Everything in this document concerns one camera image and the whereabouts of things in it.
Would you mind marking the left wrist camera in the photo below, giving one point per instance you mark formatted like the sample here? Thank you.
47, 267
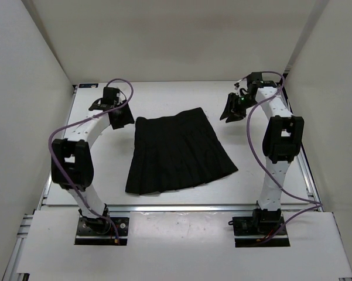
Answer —
109, 100

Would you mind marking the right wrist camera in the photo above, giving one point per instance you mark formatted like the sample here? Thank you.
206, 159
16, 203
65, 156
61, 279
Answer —
254, 81

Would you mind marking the black pleated skirt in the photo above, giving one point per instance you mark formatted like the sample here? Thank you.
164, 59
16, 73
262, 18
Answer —
176, 152

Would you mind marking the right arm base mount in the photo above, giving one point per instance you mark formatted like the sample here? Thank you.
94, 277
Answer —
247, 235

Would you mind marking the right aluminium frame rail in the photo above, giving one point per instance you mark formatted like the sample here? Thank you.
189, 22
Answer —
308, 178

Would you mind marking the aluminium frame rail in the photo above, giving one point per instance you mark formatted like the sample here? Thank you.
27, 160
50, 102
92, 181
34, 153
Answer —
308, 178
179, 208

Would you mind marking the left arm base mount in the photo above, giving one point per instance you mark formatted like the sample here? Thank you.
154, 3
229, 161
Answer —
102, 233

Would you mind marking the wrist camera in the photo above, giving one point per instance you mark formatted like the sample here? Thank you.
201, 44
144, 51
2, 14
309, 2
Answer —
109, 100
254, 81

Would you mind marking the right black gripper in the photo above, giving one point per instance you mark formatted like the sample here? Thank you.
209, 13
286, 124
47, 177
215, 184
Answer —
230, 105

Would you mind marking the left blue corner label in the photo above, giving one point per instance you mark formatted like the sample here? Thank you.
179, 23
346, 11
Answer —
88, 85

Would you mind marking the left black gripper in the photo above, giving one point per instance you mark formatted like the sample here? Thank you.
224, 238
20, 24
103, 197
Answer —
127, 118

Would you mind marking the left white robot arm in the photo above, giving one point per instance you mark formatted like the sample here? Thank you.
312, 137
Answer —
71, 161

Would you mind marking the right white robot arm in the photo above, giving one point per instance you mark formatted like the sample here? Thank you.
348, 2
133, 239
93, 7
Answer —
280, 145

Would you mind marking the front aluminium frame rail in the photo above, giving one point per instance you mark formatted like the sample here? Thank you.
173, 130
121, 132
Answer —
179, 208

